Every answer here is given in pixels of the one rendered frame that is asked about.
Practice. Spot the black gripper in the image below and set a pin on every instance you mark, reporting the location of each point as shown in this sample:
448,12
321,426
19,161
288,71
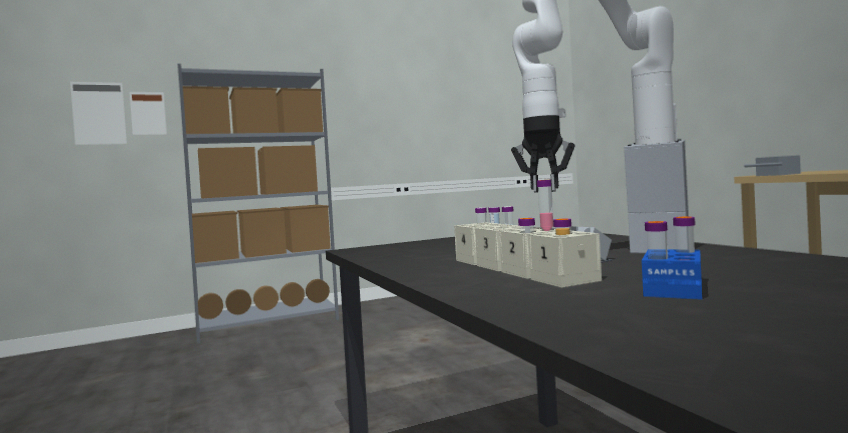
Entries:
542,139

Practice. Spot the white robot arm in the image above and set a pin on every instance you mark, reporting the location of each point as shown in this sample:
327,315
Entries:
654,111

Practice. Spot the white bucket adapter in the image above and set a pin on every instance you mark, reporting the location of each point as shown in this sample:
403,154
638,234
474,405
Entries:
564,261
488,246
465,241
514,247

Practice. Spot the blue tube rack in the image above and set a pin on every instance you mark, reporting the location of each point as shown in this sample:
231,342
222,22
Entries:
672,278

